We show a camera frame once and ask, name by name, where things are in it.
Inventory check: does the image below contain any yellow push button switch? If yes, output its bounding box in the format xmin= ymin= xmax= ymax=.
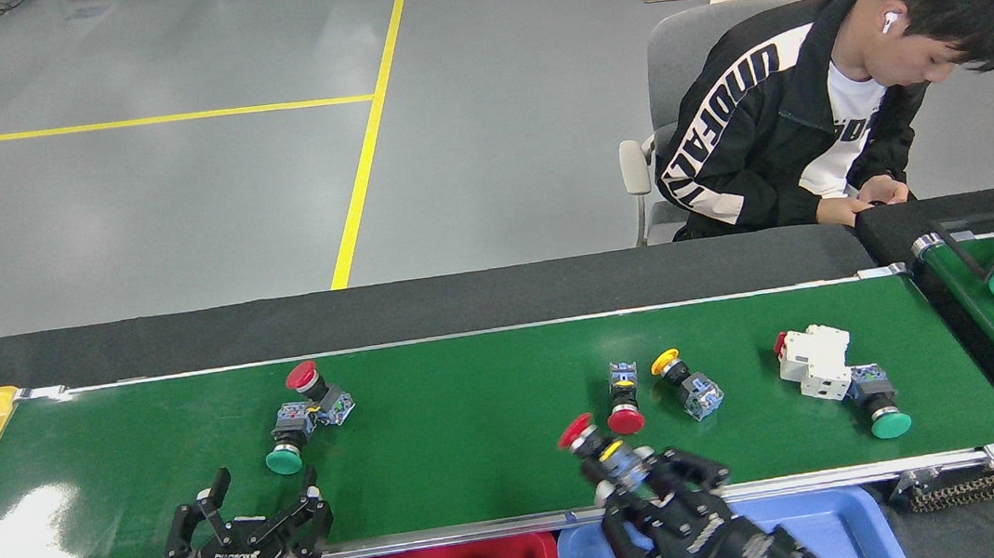
xmin=648 ymin=343 xmax=727 ymax=427

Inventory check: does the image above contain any blue plastic tray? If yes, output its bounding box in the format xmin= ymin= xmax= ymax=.
xmin=554 ymin=481 xmax=911 ymax=558

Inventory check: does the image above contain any person's right hand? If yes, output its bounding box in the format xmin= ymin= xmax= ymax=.
xmin=815 ymin=191 xmax=884 ymax=231

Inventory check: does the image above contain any person's left hand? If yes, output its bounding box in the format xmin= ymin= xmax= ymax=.
xmin=860 ymin=173 xmax=912 ymax=208

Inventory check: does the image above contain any black table cloth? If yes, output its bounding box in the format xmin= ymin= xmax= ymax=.
xmin=854 ymin=185 xmax=994 ymax=258
xmin=0 ymin=216 xmax=881 ymax=397

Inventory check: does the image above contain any white circuit breaker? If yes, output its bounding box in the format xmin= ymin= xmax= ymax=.
xmin=772 ymin=320 xmax=859 ymax=407

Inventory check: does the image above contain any person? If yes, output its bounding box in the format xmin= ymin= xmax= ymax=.
xmin=634 ymin=0 xmax=994 ymax=247

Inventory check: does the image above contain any grey chair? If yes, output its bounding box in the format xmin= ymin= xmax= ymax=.
xmin=603 ymin=0 xmax=819 ymax=248

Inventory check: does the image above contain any conveyor drive chain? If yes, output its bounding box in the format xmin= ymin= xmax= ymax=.
xmin=898 ymin=461 xmax=994 ymax=514

